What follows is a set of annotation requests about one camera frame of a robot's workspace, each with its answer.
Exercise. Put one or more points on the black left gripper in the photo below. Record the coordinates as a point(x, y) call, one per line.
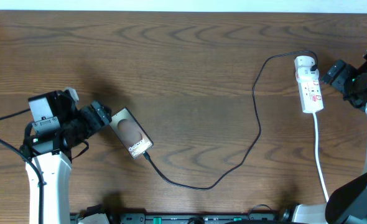
point(103, 119)

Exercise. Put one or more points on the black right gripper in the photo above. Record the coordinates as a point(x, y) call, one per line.
point(338, 81)

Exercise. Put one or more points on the bronze Samsung Galaxy smartphone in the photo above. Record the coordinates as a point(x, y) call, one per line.
point(133, 137)

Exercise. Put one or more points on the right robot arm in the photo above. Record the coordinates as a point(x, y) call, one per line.
point(347, 204)

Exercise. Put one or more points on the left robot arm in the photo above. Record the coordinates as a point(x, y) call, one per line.
point(57, 127)

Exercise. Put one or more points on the white USB charger plug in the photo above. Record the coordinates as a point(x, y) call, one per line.
point(304, 61)

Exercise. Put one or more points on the white power strip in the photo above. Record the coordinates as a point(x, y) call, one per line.
point(309, 90)

